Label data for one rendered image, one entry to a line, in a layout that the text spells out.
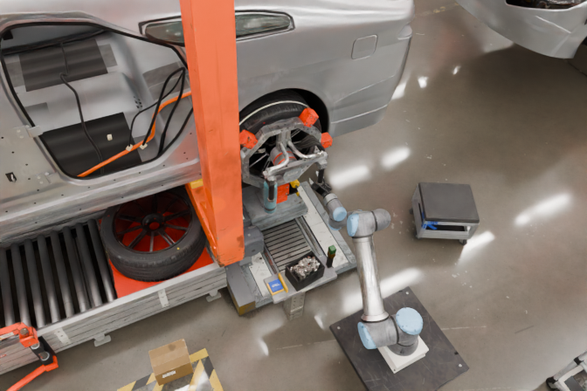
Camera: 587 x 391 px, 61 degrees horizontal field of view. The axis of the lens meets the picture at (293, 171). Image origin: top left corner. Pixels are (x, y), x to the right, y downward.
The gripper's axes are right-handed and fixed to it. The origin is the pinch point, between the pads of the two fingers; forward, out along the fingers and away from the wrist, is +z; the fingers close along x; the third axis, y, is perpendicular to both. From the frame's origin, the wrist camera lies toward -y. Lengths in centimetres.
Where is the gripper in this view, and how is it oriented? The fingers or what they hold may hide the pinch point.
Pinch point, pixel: (313, 175)
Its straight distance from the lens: 340.8
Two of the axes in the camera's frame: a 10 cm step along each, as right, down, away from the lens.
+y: 6.0, 2.6, 7.6
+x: 6.7, -6.7, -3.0
